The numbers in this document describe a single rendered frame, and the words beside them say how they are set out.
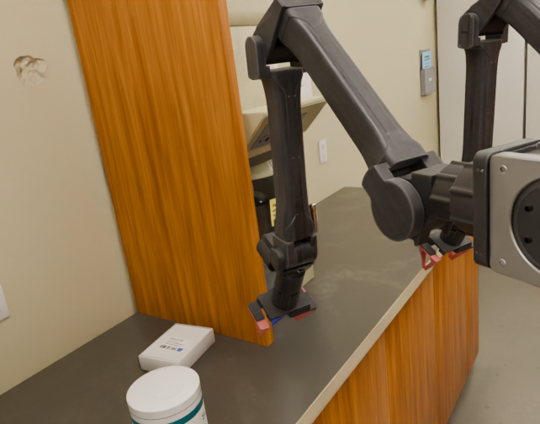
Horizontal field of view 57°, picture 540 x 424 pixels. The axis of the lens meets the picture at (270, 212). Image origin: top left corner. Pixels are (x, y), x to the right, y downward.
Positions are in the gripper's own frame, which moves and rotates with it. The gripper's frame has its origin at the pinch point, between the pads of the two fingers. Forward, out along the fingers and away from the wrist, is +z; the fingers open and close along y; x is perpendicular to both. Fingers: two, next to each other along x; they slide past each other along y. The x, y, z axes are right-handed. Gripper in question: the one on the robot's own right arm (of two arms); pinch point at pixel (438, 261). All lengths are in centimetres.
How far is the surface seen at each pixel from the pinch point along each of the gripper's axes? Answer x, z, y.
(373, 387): 13.1, 28.5, 22.9
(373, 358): 8.5, 21.6, 21.7
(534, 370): 14, 112, -106
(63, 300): -41, 21, 91
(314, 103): -41, -29, 21
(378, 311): 1.1, 11.7, 17.7
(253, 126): -33, -31, 43
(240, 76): -48, -35, 39
